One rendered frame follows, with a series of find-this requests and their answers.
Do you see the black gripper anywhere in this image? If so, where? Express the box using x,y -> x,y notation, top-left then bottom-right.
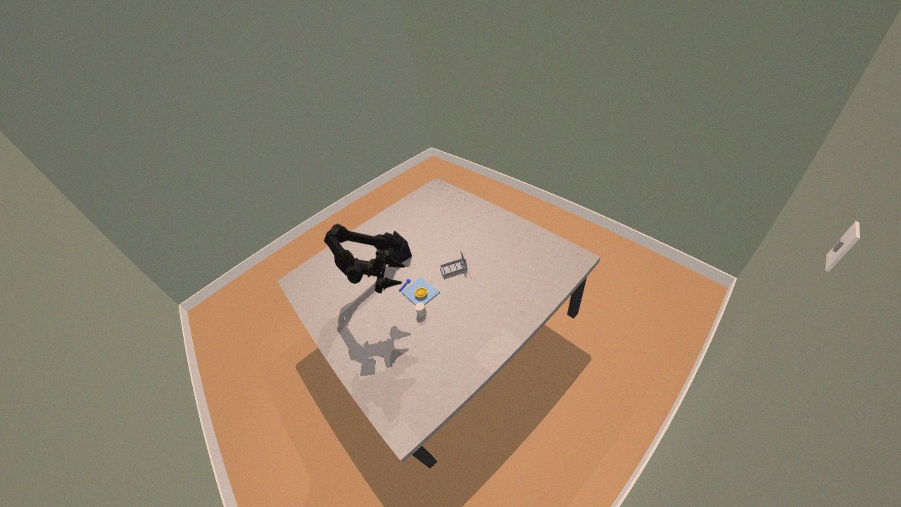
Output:
365,250 -> 405,294

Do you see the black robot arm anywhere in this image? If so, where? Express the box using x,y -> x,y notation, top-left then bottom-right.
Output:
325,224 -> 402,284

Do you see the grey dish rack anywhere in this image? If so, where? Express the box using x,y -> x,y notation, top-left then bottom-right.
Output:
440,250 -> 467,277

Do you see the light blue flat mat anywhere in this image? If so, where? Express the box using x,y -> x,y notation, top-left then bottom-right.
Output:
402,277 -> 440,305

